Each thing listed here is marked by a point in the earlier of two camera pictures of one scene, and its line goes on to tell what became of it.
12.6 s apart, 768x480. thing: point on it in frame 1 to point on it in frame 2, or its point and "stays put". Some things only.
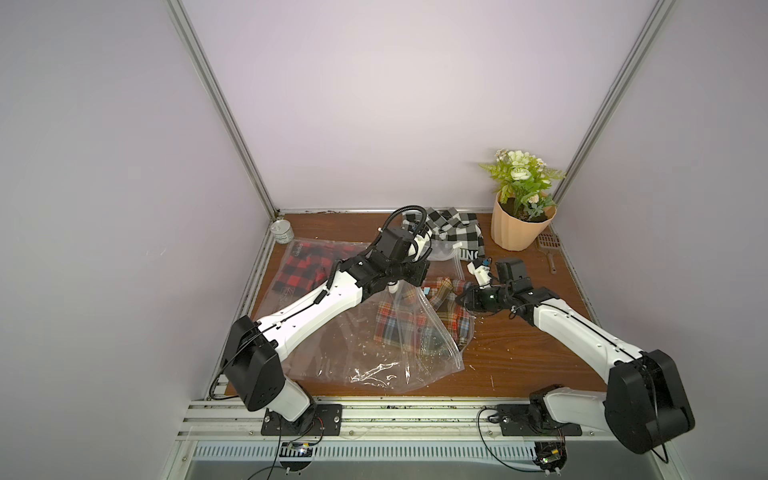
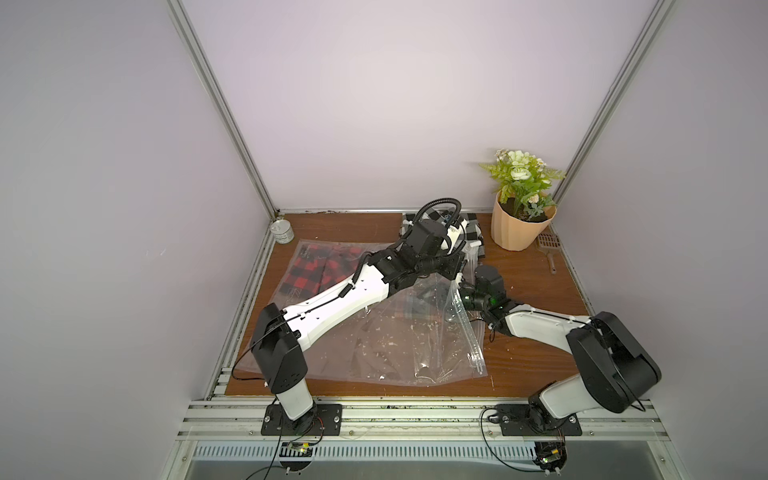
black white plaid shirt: [451, 225] stays put
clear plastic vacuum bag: [412, 333] stays put
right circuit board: [550, 456] stays put
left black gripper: [420, 265] to [452, 260]
